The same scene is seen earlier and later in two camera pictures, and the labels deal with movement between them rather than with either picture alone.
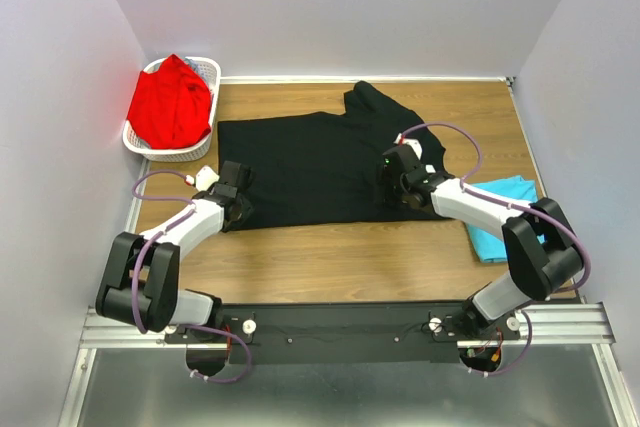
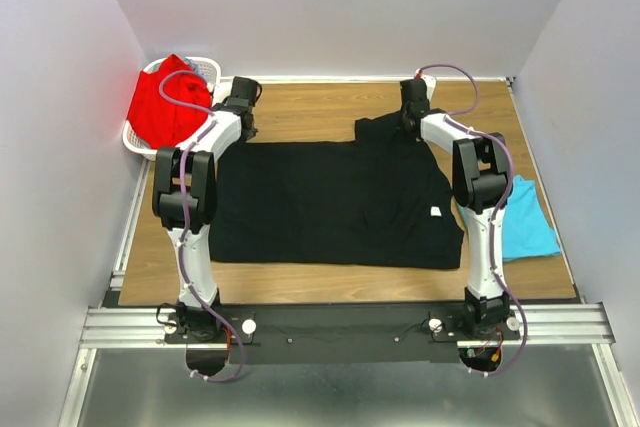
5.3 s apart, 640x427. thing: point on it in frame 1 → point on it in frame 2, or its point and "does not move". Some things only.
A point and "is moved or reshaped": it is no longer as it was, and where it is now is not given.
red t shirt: x=171 y=106 does not move
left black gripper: x=247 y=209 → x=251 y=134
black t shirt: x=327 y=169 is moved or reshaped
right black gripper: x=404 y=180 → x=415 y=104
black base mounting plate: x=403 y=333 does not move
